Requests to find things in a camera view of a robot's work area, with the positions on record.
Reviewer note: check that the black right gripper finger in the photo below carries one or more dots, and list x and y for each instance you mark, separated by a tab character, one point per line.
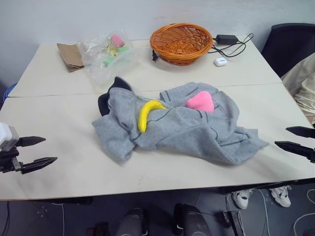
304	132
300	149

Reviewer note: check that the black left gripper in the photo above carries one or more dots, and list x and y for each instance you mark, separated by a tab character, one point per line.
8	164

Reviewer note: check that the beige cloth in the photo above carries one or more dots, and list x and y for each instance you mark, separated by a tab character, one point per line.
305	86

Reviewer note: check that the white sneaker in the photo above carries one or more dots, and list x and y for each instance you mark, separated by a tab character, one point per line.
241	198
280	196

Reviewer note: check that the blue bucket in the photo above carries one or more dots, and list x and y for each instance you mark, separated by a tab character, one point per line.
9	91

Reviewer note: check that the black office chair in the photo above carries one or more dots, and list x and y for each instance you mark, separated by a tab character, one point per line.
290	41

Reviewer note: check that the brown paper bag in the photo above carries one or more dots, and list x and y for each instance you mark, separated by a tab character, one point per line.
71	57

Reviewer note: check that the pink heart plush toy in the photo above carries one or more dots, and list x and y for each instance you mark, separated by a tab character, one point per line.
199	102

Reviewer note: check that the clear plastic bag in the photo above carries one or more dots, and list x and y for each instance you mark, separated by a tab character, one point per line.
98	66

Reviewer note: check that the white earbuds case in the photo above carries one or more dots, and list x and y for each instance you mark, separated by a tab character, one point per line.
220	61

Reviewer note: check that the grey zip hoodie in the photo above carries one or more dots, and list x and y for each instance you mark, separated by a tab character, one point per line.
184	130

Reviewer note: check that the yellow banana toy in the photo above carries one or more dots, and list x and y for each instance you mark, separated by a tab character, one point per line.
144	114

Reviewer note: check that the black power adapter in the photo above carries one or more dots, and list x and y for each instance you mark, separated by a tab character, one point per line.
226	39

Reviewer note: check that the dark rounded shape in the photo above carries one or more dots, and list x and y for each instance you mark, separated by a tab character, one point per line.
192	220
133	222

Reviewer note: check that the yellow toy piece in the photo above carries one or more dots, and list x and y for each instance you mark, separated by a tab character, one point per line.
112	51

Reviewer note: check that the green toy piece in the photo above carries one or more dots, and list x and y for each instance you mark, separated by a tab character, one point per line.
123	50

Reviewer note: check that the pink toy block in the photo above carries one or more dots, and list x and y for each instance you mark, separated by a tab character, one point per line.
117	40

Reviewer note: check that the orange wicker basket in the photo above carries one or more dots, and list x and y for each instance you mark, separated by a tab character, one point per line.
180	43

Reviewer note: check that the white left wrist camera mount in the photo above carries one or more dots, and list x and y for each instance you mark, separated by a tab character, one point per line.
7	136

